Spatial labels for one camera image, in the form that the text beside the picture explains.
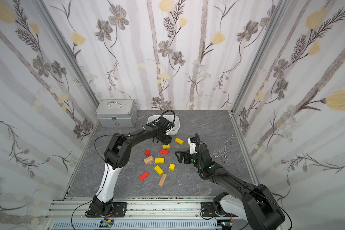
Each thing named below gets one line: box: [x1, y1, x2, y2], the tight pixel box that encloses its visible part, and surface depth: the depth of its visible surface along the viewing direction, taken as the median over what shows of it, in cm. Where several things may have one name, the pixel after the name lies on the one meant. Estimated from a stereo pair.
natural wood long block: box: [158, 172, 168, 187], surface depth 85 cm
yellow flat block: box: [154, 157, 166, 164], surface depth 93 cm
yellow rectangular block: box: [174, 137, 185, 146], surface depth 103 cm
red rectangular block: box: [159, 149, 170, 155], surface depth 98 cm
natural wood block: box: [143, 155, 154, 165], surface depth 92 cm
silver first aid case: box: [94, 98, 138, 128], surface depth 103 cm
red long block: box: [138, 171, 150, 182], surface depth 88 cm
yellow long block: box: [153, 164, 164, 176], surface depth 90 cm
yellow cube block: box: [169, 163, 176, 172], surface depth 90 cm
